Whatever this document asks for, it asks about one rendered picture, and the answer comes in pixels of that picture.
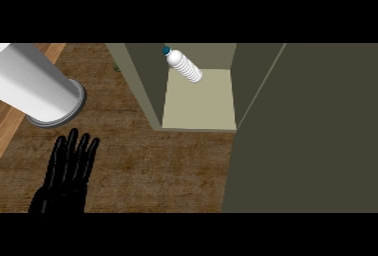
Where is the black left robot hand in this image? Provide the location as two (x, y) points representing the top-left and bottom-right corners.
(27, 127), (102, 214)

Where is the olive open cabinet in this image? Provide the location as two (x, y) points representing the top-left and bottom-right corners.
(104, 42), (288, 134)

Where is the dark olive cabinet door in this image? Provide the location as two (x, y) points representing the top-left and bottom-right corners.
(222, 42), (378, 214)

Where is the white cylinder with grey rim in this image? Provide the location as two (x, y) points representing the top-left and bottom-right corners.
(0, 42), (89, 129)

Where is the white bottle with teal cap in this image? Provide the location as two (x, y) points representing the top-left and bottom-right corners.
(161, 46), (204, 84)

